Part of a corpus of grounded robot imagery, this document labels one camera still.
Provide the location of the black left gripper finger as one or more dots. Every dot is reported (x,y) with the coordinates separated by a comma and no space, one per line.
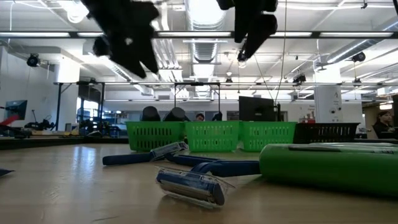
(149,46)
(130,56)

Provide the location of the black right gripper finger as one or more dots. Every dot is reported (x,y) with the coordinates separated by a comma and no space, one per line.
(244,26)
(264,28)

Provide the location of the black sachet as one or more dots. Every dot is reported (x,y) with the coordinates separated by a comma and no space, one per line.
(4,172)

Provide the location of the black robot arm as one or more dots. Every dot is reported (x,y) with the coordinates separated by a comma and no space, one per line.
(217,117)
(40,125)

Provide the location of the black ceiling spotlight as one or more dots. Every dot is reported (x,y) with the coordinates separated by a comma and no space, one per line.
(242,57)
(32,60)
(229,80)
(299,78)
(359,57)

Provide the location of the black overhead light beam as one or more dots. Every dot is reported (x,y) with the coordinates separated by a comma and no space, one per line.
(315,34)

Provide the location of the black rounded bottle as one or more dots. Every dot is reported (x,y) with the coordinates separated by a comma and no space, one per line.
(175,114)
(150,113)

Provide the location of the green plastic basket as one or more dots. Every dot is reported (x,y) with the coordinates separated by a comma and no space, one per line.
(211,124)
(155,124)
(267,125)

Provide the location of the black monitor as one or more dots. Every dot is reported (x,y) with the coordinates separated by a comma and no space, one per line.
(256,109)

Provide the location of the person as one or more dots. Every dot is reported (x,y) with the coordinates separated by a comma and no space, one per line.
(200,117)
(384,118)

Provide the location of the white round pillar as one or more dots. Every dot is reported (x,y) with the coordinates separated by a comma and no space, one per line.
(328,102)

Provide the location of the blue razor with clear cap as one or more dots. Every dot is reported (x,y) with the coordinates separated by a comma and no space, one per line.
(189,186)
(124,159)

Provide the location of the black plastic basket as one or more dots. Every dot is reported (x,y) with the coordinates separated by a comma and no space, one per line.
(326,125)

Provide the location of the small dark monitor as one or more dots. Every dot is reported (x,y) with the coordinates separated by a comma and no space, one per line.
(17,109)

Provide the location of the red angled bar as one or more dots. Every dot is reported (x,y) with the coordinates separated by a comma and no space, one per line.
(7,120)

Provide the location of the green plastic tube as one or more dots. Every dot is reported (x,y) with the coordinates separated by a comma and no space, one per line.
(326,171)

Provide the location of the round silver air duct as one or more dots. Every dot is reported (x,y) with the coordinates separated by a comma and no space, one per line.
(203,49)

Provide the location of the gray slanted ceiling duct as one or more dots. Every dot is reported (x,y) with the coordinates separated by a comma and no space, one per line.
(348,51)

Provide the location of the black frame stand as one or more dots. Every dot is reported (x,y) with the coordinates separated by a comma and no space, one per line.
(58,105)

